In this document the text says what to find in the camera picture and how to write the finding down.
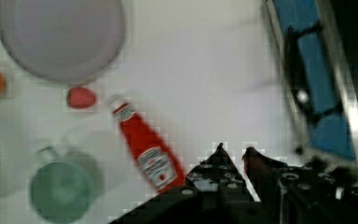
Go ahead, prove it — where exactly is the red ketchup bottle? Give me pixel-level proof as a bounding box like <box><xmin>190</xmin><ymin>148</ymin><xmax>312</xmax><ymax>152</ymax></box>
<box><xmin>107</xmin><ymin>94</ymin><xmax>186</xmax><ymax>192</ymax></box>

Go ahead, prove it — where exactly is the light red toy strawberry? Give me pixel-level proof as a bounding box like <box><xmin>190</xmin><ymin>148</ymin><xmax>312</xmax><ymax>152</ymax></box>
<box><xmin>66</xmin><ymin>87</ymin><xmax>97</xmax><ymax>109</ymax></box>

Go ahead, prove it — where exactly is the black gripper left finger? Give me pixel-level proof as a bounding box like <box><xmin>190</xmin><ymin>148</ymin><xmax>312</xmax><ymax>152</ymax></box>
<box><xmin>186</xmin><ymin>143</ymin><xmax>246</xmax><ymax>193</ymax></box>

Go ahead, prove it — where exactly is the black toy oven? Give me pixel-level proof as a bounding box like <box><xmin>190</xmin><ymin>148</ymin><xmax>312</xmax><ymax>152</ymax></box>
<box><xmin>264</xmin><ymin>0</ymin><xmax>358</xmax><ymax>185</ymax></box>

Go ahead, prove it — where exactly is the green cup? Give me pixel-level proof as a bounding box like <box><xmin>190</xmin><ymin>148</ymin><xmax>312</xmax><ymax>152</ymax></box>
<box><xmin>29</xmin><ymin>146</ymin><xmax>102</xmax><ymax>224</ymax></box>

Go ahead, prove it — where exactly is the grey round plate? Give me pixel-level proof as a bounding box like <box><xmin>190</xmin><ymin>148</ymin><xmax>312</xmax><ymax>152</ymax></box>
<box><xmin>0</xmin><ymin>0</ymin><xmax>124</xmax><ymax>83</ymax></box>

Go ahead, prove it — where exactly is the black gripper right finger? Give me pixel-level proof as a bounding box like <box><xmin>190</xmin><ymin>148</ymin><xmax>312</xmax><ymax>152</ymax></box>
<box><xmin>242</xmin><ymin>147</ymin><xmax>288</xmax><ymax>205</ymax></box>

